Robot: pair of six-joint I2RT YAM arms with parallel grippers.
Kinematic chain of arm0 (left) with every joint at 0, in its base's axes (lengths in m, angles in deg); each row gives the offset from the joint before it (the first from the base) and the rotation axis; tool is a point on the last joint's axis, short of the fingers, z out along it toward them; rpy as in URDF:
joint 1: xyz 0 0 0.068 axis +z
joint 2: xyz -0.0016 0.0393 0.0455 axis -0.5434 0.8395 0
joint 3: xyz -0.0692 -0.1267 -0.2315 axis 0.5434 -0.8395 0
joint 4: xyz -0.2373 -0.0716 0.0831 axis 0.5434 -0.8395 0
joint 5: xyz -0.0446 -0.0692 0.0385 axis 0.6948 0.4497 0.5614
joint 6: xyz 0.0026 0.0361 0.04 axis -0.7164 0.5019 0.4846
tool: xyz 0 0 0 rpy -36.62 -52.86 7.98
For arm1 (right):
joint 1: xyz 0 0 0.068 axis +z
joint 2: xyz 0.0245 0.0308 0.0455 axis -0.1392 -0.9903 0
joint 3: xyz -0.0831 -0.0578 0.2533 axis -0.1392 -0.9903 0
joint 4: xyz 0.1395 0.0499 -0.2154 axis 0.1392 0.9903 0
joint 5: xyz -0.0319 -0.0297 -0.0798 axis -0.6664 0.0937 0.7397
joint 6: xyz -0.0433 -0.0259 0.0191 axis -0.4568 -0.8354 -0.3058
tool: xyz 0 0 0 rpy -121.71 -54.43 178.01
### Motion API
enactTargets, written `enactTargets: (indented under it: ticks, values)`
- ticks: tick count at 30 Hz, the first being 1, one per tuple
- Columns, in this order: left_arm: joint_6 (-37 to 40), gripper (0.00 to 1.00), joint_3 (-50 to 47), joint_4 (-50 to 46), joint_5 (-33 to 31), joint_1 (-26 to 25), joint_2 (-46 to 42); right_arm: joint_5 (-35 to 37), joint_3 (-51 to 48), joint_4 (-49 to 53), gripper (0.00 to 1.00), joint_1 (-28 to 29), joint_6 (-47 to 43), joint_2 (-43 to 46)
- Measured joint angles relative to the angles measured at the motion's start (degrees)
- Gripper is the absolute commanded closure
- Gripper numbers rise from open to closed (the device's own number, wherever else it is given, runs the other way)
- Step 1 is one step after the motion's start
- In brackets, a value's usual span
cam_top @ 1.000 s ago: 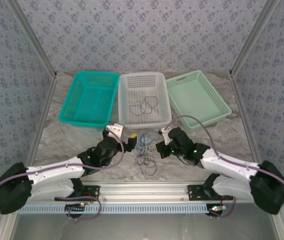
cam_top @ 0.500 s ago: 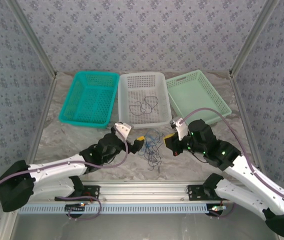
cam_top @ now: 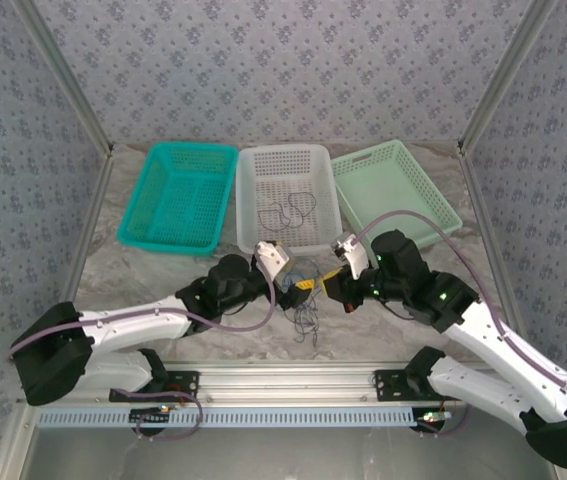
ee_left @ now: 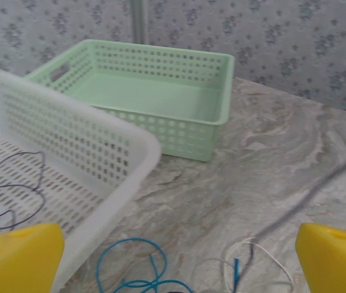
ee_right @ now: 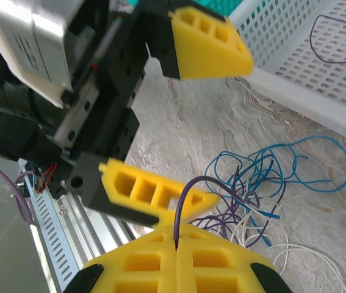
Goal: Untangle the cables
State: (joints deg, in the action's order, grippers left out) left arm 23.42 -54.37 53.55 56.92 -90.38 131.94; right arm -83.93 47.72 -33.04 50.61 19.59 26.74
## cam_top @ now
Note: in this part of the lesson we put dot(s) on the aluminium frame post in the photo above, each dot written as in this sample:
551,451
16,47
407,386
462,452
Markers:
63,75
508,75

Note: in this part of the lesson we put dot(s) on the grey metal bottom panel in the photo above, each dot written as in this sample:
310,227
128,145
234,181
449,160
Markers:
283,455

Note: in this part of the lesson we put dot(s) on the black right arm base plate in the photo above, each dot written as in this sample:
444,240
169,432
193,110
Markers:
388,385

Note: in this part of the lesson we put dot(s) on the light green plastic basket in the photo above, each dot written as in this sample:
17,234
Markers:
388,185

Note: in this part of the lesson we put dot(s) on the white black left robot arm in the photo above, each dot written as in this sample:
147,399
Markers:
128,322

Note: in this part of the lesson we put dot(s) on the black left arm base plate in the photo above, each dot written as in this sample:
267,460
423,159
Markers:
183,385

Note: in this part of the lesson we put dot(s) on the white plastic basket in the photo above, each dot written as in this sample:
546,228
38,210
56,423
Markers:
288,170

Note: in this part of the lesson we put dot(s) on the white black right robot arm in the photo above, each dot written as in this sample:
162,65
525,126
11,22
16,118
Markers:
483,337

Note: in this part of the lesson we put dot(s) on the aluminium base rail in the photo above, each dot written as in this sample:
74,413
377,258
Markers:
283,382

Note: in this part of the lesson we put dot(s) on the aluminium table side rail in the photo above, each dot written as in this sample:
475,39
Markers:
90,220
488,225

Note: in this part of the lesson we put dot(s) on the teal plastic basket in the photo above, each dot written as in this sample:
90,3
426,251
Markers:
183,200

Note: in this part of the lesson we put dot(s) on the small black controller board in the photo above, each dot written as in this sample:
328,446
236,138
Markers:
150,415
433,416

